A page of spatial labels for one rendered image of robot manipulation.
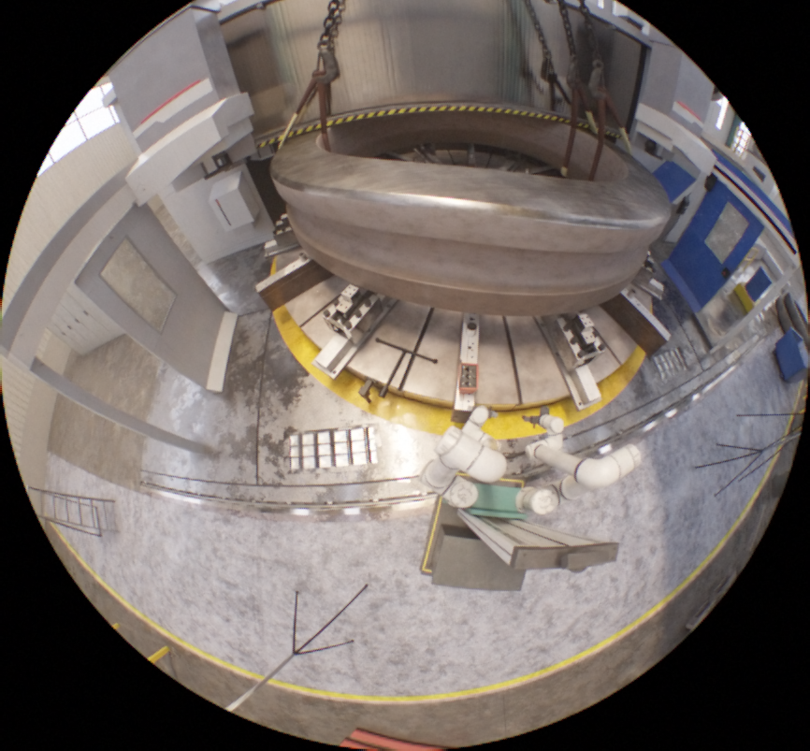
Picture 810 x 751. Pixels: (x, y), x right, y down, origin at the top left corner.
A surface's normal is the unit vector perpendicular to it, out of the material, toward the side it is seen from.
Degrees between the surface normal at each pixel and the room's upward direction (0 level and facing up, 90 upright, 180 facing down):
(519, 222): 90
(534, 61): 90
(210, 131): 90
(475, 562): 0
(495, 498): 0
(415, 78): 90
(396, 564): 0
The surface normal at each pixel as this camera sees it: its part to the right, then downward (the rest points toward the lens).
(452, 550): -0.09, -0.50
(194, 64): 0.15, 0.85
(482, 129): -0.29, 0.84
